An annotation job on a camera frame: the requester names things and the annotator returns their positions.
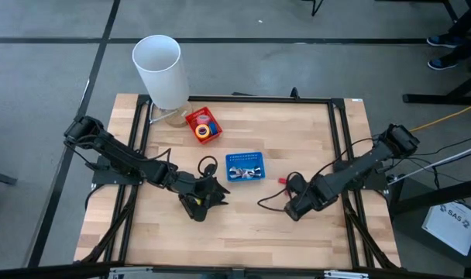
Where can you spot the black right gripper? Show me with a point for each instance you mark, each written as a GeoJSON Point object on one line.
{"type": "Point", "coordinates": [309, 195]}

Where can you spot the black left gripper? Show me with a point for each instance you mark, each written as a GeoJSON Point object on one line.
{"type": "Point", "coordinates": [196, 188]}

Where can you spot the light grey staple remover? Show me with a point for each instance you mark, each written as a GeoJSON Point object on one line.
{"type": "Point", "coordinates": [234, 173]}

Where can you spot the dark grey staple remover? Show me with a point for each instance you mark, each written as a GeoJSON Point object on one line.
{"type": "Point", "coordinates": [246, 174]}

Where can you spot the blue plastic basket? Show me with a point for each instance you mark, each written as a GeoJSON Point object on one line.
{"type": "Point", "coordinates": [245, 159]}

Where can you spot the red plastic basket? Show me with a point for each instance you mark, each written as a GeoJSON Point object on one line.
{"type": "Point", "coordinates": [216, 135]}

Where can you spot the yellow tape roll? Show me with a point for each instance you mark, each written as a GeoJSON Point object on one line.
{"type": "Point", "coordinates": [196, 132]}

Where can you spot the blue tape roll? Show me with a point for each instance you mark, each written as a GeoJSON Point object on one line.
{"type": "Point", "coordinates": [213, 128]}

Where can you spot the pink tape roll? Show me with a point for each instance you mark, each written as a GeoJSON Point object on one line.
{"type": "Point", "coordinates": [203, 116]}

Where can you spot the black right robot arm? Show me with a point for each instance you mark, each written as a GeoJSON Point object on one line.
{"type": "Point", "coordinates": [359, 166]}

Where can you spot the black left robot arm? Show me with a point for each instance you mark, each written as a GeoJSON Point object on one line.
{"type": "Point", "coordinates": [119, 155]}

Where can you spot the black metal beam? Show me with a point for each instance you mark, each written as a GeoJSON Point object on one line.
{"type": "Point", "coordinates": [433, 195]}

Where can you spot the white cylindrical lamp shade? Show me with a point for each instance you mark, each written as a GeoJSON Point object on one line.
{"type": "Point", "coordinates": [158, 77]}

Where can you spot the white paper sign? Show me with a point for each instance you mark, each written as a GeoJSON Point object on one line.
{"type": "Point", "coordinates": [452, 226]}

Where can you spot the black stand foot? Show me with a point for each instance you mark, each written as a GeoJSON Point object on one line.
{"type": "Point", "coordinates": [433, 98]}

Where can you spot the person's blue shoe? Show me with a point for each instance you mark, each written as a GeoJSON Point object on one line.
{"type": "Point", "coordinates": [440, 41]}
{"type": "Point", "coordinates": [441, 64]}

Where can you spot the person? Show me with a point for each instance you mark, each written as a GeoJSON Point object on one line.
{"type": "Point", "coordinates": [468, 46]}

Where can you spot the black aluminium table frame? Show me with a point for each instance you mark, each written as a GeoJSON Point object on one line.
{"type": "Point", "coordinates": [258, 99]}

